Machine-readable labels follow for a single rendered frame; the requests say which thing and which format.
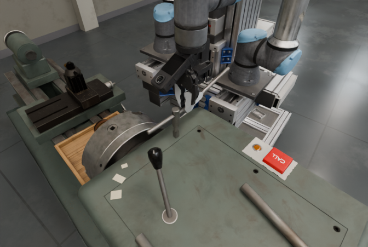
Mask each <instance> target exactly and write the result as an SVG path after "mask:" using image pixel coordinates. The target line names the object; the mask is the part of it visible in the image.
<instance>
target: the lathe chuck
mask: <svg viewBox="0 0 368 247"><path fill-rule="evenodd" d="M138 113H139V114H132V111H128V112H123V113H120V114H118V115H116V116H114V117H112V118H110V119H109V120H107V121H106V122H104V123H103V124H102V125H101V126H100V127H99V128H98V129H97V130H96V131H95V132H94V133H93V134H92V136H91V137H90V139H89V140H88V142H87V144H86V146H85V148H84V151H83V154H82V165H83V166H84V167H85V169H86V170H85V173H86V174H87V175H88V177H89V178H90V179H92V178H93V177H94V175H95V170H96V167H97V164H98V162H99V160H100V158H101V156H102V155H103V153H104V152H105V150H106V149H107V148H108V147H109V145H110V144H111V143H112V142H113V141H114V140H115V139H116V138H118V137H119V136H120V135H121V134H122V133H124V132H126V131H127V130H129V129H131V128H133V127H135V126H137V125H140V124H143V123H156V124H157V122H155V121H154V120H153V119H152V118H150V117H149V116H148V115H147V114H145V113H143V112H140V111H138ZM113 124H115V125H117V127H118V128H117V130H116V131H114V132H112V133H110V132H108V127H109V126H110V125H113Z"/></svg>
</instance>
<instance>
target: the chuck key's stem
mask: <svg viewBox="0 0 368 247"><path fill-rule="evenodd" d="M171 111H172V114H173V115H174V116H175V118H173V119H172V125H173V126H174V129H173V137H175V138H178V137H179V125H180V109H179V108H178V107H173V108H172V109H171Z"/></svg>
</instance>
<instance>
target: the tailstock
mask: <svg viewBox="0 0 368 247"><path fill-rule="evenodd" d="M3 40H4V44H5V45H6V47H7V48H9V49H10V50H11V51H12V52H13V53H14V54H12V57H13V58H14V60H15V62H16V64H17V65H15V66H13V68H14V70H15V71H16V73H17V74H18V75H19V77H20V78H21V79H22V80H23V81H24V83H25V84H26V85H27V86H28V88H29V89H30V90H31V89H34V88H36V87H39V86H41V85H43V84H46V83H49V82H51V81H54V80H56V79H58V78H60V77H59V75H58V72H57V71H56V70H55V69H54V68H52V67H51V66H50V65H49V64H48V63H47V60H46V58H45V57H44V56H43V55H42V52H41V49H40V48H39V47H38V46H37V45H36V44H34V43H33V42H32V41H31V40H30V39H29V38H28V36H27V35H26V34H25V33H23V32H22V31H19V30H11V31H9V32H7V33H6V34H5V35H4V38H3Z"/></svg>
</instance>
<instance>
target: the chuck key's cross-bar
mask: <svg viewBox="0 0 368 247"><path fill-rule="evenodd" d="M227 71H229V67H226V68H225V69H224V70H223V71H222V72H221V73H220V74H219V75H218V76H217V77H216V78H214V79H213V80H212V81H211V82H210V83H209V84H208V85H207V86H206V87H205V88H204V89H203V90H202V91H201V92H202V93H203V94H204V93H205V92H206V91H207V90H208V89H210V88H211V87H212V86H213V85H214V84H215V83H216V82H217V81H218V80H219V79H220V78H221V77H222V76H223V75H224V74H225V73H226V72H227ZM184 108H185V106H184V107H183V108H181V109H180V114H181V113H182V112H184V111H185V110H184ZM173 118H175V116H174V115H173V114H172V115H170V116H169V117H167V118H166V119H164V120H163V121H161V122H159V123H158V124H156V125H155V126H153V127H152V128H150V129H149V130H147V134H148V135H149V134H151V133H153V132H154V131H156V130H157V129H159V128H160V127H162V126H163V125H164V124H166V123H167V122H169V121H170V120H172V119H173Z"/></svg>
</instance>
